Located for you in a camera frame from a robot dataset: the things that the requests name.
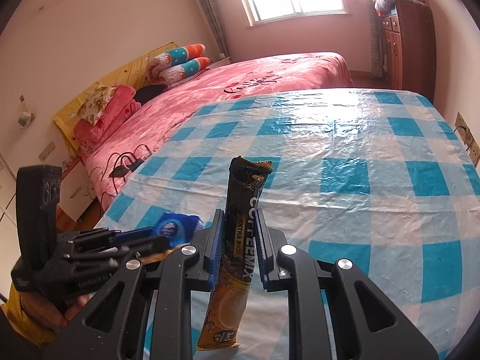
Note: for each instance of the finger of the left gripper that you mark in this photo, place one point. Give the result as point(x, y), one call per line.
point(114, 255)
point(100, 239)

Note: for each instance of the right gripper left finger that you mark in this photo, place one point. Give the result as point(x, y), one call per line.
point(145, 303)

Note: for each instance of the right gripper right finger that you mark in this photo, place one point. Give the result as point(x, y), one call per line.
point(335, 311)

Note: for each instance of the blue snack wrapper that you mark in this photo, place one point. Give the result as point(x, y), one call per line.
point(178, 228)

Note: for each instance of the coffeemix sachet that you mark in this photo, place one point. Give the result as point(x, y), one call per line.
point(228, 299)

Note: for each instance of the person's hand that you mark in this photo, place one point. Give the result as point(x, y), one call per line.
point(44, 312)

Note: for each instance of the white nightstand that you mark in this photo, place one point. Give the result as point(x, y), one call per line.
point(77, 192)

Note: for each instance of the red bed with blanket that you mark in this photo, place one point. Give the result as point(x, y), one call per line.
point(163, 111)

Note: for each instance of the folded pink blanket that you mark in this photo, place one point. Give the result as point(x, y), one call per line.
point(122, 106)

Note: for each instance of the floral pillow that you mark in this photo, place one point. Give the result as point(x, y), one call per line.
point(95, 104)

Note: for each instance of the blue checkered tablecloth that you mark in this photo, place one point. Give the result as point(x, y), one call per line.
point(378, 177)

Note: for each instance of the yellow headboard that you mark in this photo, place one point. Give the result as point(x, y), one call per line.
point(132, 74)

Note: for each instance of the rolled colourful quilt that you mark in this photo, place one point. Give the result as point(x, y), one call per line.
point(176, 64)

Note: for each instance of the grey curtain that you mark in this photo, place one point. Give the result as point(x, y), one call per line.
point(212, 13)

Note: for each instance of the brown wooden dresser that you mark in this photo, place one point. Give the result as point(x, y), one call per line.
point(410, 48)

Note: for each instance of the wall socket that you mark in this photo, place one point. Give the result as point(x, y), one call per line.
point(464, 132)

